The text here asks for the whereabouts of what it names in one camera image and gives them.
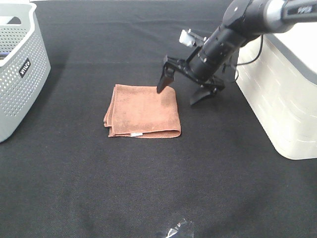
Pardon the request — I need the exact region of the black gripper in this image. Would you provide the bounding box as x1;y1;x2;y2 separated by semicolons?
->
157;47;225;106

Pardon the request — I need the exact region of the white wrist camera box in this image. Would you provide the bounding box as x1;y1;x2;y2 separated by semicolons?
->
179;29;207;48

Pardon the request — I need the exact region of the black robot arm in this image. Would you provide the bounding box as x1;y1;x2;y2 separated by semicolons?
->
157;0;317;105

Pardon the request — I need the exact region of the white plastic basket grey rim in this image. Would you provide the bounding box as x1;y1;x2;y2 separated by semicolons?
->
237;35;317;160

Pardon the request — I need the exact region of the grey perforated plastic basket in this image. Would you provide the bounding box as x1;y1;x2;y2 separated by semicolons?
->
0;0;51;142

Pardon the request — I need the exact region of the clear tape piece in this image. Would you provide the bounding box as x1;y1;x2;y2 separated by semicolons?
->
166;219;194;238

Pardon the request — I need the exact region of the black cable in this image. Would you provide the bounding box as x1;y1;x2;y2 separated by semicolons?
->
221;34;264;84

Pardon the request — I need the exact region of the blue item in basket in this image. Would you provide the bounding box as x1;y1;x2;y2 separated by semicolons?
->
0;52;9;60

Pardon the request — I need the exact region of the brown towel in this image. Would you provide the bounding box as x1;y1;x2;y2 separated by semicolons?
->
104;84;181;138

